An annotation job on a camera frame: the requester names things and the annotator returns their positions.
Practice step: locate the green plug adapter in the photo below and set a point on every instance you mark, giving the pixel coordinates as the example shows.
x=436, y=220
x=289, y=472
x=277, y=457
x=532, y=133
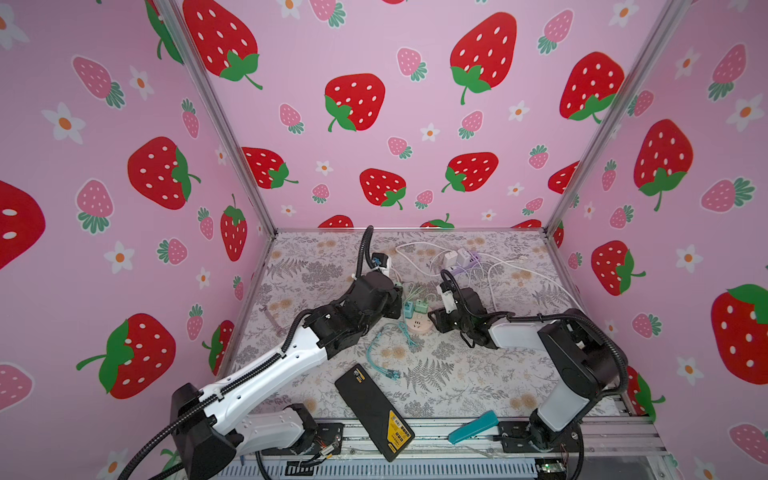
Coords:
x=421, y=307

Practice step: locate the aluminium front rail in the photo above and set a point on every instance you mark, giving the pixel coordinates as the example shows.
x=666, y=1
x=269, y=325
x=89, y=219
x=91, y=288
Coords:
x=607, y=448

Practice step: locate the white charger plug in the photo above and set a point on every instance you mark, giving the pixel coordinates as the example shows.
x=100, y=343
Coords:
x=457, y=258

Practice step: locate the purple power strip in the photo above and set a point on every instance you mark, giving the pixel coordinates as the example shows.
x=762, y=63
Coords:
x=458, y=270

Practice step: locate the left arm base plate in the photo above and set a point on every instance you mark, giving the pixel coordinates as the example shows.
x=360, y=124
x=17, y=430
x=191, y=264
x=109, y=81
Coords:
x=327, y=440

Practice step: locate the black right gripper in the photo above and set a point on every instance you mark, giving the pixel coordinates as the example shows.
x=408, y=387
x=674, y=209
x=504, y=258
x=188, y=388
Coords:
x=439, y=319

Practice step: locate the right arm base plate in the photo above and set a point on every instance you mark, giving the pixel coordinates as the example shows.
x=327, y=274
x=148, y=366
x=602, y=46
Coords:
x=522, y=437

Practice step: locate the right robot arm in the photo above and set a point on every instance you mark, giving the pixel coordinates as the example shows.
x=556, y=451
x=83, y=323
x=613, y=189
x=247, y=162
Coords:
x=590, y=365

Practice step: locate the round pink power socket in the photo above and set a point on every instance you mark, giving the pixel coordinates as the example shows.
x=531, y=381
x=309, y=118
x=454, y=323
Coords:
x=419, y=324

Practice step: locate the black rectangular device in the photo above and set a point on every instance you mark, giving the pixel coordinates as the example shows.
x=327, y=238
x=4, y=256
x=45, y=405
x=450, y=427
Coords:
x=386, y=427

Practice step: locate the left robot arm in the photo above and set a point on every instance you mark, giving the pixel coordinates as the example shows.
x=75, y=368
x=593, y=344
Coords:
x=214, y=425

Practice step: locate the teal plastic tool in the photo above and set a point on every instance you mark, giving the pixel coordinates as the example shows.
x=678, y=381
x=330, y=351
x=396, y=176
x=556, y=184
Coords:
x=479, y=425

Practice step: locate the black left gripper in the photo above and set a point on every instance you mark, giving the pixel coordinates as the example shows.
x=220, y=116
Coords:
x=393, y=298

